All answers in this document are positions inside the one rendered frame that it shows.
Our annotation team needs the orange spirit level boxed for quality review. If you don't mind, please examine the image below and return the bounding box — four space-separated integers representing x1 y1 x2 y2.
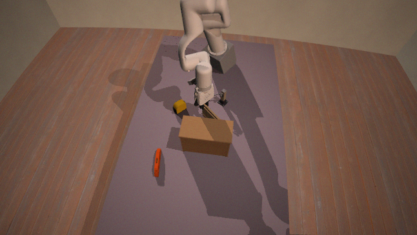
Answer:
154 148 161 177

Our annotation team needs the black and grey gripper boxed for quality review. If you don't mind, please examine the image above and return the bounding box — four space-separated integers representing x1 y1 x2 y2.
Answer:
194 84 214 110

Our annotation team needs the brown wooden cabinet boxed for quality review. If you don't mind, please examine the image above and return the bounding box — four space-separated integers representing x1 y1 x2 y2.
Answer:
179 104 234 157

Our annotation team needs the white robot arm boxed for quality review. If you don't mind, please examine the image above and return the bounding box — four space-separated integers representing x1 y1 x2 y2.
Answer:
178 0 231 92

